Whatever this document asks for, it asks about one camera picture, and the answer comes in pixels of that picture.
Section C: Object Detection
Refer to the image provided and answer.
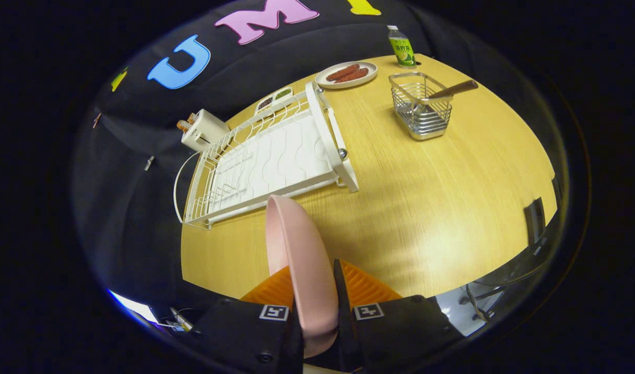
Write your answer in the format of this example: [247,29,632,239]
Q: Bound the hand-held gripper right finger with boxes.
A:
[332,259,466,374]

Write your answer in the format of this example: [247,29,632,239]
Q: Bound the black chair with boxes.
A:
[460,196,559,324]

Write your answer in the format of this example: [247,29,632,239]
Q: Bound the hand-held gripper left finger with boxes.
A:
[193,266,305,374]

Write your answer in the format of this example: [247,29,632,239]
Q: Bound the black backdrop cloth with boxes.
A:
[73,0,453,312]

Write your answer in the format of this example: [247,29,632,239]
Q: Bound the white toaster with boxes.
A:
[181,109,231,152]

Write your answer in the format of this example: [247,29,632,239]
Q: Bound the silver wire basket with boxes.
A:
[389,72,453,141]

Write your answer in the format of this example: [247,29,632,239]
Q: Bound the pink plate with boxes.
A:
[265,195,341,359]

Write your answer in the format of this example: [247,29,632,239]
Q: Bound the wooden handled spoon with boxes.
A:
[426,79,479,102]

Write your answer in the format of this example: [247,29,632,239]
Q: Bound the green drink bottle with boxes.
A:
[387,25,417,69]

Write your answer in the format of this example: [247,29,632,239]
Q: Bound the brown meat steak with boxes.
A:
[334,68,370,84]
[326,64,360,81]

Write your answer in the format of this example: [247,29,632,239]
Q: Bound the white wire dish rack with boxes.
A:
[173,81,359,229]

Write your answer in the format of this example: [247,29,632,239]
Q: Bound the beige round serving dish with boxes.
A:
[315,61,378,89]

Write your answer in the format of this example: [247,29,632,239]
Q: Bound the white divided condiment dish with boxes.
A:
[255,87,293,115]

